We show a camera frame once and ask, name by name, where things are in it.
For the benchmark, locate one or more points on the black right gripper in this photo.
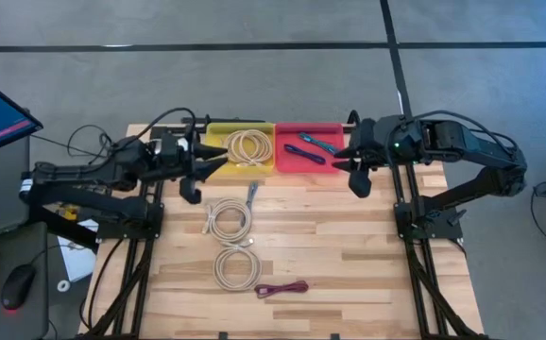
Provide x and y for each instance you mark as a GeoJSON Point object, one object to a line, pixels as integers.
{"type": "Point", "coordinates": [372, 146]}

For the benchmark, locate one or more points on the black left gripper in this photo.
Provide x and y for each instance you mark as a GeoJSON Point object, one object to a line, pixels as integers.
{"type": "Point", "coordinates": [190, 189]}

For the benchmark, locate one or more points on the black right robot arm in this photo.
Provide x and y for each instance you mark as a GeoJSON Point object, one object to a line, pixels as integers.
{"type": "Point", "coordinates": [462, 137]}

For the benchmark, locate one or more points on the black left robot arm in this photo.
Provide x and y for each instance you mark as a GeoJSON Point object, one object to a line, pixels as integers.
{"type": "Point", "coordinates": [89, 172]}

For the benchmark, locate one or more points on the yellow plastic bin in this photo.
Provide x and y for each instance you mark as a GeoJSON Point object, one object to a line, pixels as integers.
{"type": "Point", "coordinates": [216, 165]}

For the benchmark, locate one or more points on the red plastic bin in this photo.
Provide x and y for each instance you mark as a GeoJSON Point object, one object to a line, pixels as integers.
{"type": "Point", "coordinates": [301, 167]}

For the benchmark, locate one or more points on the white paper sheet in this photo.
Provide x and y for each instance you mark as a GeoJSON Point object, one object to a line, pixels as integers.
{"type": "Point", "coordinates": [79, 264]}

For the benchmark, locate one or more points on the grey desk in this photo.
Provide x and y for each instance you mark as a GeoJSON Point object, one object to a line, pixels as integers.
{"type": "Point", "coordinates": [8, 236]}

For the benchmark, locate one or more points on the black computer mouse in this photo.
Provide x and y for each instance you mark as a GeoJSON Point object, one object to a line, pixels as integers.
{"type": "Point", "coordinates": [18, 285]}

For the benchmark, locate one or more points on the black aluminium rig frame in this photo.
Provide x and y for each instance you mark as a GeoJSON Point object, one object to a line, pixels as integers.
{"type": "Point", "coordinates": [397, 186]}

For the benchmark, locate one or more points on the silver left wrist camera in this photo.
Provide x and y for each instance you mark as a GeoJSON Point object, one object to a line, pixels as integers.
{"type": "Point", "coordinates": [159, 147]}

